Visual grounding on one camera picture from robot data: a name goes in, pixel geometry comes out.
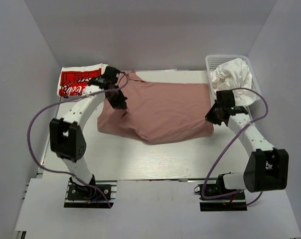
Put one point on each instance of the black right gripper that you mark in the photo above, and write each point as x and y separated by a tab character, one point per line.
210	116

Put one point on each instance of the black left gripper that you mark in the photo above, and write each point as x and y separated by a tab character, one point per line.
120	103

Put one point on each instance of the pink printed t shirt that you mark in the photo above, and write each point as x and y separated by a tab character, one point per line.
158	112

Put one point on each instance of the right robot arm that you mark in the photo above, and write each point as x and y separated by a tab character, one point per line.
267	166

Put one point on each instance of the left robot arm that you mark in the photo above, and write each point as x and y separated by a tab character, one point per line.
66	134

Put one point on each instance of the white crumpled t shirt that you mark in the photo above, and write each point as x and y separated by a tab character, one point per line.
234	74

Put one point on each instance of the folded red white t shirt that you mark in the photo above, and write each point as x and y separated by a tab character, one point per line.
73	80

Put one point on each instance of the white perforated plastic basket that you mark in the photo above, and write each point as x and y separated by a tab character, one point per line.
212	61

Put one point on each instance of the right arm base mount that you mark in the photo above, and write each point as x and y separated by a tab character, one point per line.
225	201

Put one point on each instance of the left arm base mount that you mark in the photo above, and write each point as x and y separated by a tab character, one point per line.
80	196

